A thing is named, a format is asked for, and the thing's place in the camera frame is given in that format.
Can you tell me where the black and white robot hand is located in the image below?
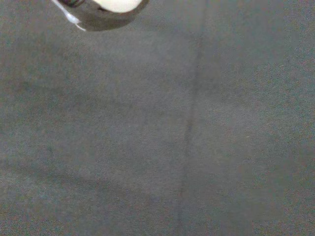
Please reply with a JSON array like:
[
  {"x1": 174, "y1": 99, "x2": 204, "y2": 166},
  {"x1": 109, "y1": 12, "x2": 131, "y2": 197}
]
[{"x1": 94, "y1": 0, "x2": 144, "y2": 13}]

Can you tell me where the black bench cloth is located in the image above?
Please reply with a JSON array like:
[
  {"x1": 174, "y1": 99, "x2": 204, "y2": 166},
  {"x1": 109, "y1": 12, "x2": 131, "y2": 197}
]
[{"x1": 0, "y1": 0, "x2": 315, "y2": 236}]

